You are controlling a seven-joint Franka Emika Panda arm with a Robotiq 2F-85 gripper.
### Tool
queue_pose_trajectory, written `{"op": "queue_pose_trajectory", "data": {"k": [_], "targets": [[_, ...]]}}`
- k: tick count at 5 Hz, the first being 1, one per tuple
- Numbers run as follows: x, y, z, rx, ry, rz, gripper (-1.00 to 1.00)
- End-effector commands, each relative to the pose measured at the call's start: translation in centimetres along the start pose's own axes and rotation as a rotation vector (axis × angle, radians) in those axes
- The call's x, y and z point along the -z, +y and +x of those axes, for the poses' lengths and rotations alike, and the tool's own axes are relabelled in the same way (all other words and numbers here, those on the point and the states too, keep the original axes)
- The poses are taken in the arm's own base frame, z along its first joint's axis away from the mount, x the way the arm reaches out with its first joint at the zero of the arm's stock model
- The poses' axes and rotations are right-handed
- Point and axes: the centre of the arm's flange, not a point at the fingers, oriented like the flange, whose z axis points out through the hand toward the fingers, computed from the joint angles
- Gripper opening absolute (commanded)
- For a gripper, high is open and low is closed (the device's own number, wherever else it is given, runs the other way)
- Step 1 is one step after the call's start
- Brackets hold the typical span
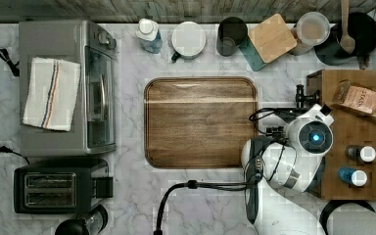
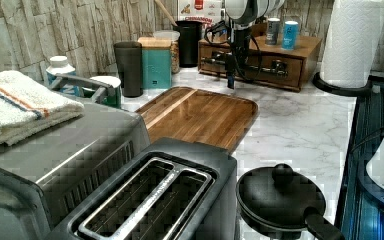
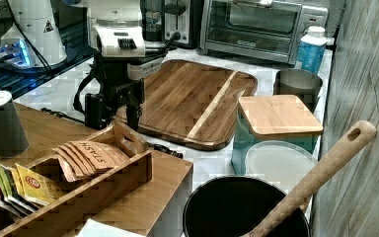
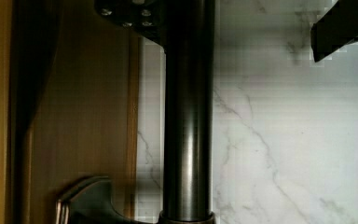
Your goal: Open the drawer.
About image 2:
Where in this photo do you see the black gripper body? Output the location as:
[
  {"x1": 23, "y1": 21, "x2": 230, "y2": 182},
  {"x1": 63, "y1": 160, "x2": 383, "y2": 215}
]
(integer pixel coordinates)
[{"x1": 226, "y1": 25, "x2": 251, "y2": 89}]

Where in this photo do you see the wooden drawer box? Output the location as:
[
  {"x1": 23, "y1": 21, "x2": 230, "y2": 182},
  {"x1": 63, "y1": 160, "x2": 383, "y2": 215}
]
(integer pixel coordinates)
[{"x1": 198, "y1": 36, "x2": 321, "y2": 92}]

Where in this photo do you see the black drawer handle bar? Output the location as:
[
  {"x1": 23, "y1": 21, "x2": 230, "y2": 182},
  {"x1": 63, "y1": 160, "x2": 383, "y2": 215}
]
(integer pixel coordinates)
[{"x1": 200, "y1": 52, "x2": 288, "y2": 79}]

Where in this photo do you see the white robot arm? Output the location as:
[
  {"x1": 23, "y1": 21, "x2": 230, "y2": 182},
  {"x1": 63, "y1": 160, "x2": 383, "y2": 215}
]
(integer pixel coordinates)
[{"x1": 225, "y1": 0, "x2": 285, "y2": 89}]

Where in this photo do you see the grey spice shaker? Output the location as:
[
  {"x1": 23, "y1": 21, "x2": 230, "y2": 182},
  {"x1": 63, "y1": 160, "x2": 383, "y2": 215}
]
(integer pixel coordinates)
[{"x1": 265, "y1": 18, "x2": 280, "y2": 46}]

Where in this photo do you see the cinnamon oat bites cereal box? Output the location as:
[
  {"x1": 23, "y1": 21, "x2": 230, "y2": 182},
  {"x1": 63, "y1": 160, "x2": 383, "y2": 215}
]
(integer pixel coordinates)
[{"x1": 177, "y1": 0, "x2": 222, "y2": 27}]

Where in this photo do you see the blue spice shaker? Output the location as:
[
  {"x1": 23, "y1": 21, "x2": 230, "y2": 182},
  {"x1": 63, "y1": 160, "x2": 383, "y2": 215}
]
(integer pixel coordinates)
[{"x1": 282, "y1": 21, "x2": 299, "y2": 50}]

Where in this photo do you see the black utensil holder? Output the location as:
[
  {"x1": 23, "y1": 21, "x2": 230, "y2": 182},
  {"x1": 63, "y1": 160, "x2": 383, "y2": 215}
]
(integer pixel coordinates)
[{"x1": 174, "y1": 20, "x2": 202, "y2": 68}]

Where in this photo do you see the clear jar with white lid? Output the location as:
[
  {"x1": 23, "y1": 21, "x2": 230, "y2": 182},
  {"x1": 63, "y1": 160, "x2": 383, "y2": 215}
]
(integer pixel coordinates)
[{"x1": 153, "y1": 30, "x2": 180, "y2": 74}]

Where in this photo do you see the wooden spoon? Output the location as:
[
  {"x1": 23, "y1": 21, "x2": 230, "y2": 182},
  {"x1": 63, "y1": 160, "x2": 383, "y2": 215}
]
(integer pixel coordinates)
[{"x1": 154, "y1": 0, "x2": 178, "y2": 27}]

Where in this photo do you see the teal canister with wooden lid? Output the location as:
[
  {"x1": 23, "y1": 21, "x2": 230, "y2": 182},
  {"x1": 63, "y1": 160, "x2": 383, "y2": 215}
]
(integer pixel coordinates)
[{"x1": 138, "y1": 37, "x2": 172, "y2": 89}]

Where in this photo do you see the wooden cutting board tray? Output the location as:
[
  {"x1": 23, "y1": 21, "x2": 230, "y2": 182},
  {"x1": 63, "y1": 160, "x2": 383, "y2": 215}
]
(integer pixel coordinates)
[{"x1": 137, "y1": 87, "x2": 258, "y2": 153}]

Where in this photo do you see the dark grey tumbler cup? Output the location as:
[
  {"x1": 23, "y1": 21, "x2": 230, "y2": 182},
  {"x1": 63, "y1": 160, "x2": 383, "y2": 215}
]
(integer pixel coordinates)
[{"x1": 114, "y1": 41, "x2": 143, "y2": 98}]

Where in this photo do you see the paper towel roll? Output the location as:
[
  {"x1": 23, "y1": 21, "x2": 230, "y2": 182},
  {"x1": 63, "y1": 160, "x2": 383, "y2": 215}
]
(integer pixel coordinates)
[{"x1": 320, "y1": 0, "x2": 384, "y2": 88}]

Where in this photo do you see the black paper towel holder base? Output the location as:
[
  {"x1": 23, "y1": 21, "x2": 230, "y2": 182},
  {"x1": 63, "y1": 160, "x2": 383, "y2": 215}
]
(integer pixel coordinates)
[{"x1": 312, "y1": 72, "x2": 372, "y2": 97}]

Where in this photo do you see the white and green mug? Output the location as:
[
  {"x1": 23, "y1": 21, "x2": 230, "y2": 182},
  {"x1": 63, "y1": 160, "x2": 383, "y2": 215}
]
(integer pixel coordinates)
[{"x1": 82, "y1": 76, "x2": 121, "y2": 108}]

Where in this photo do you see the black two-slot toaster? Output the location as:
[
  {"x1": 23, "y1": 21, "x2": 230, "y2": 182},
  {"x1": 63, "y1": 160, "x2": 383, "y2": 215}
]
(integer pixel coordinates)
[{"x1": 46, "y1": 138, "x2": 237, "y2": 240}]

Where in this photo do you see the blue bottle with white cap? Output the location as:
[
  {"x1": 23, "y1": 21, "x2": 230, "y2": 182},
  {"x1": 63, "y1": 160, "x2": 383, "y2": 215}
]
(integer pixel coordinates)
[{"x1": 46, "y1": 56, "x2": 79, "y2": 96}]

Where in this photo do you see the white striped folded towel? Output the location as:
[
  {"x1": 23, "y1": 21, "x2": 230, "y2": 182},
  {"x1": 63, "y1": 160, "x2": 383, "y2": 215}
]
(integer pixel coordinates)
[{"x1": 0, "y1": 70, "x2": 84, "y2": 145}]

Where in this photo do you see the silver toaster oven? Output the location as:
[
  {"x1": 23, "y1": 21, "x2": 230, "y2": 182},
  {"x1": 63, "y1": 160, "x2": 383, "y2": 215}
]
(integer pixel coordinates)
[{"x1": 0, "y1": 91, "x2": 150, "y2": 240}]

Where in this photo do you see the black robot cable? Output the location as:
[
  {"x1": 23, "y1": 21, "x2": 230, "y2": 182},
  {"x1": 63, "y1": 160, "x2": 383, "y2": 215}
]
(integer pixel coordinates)
[{"x1": 203, "y1": 20, "x2": 264, "y2": 84}]

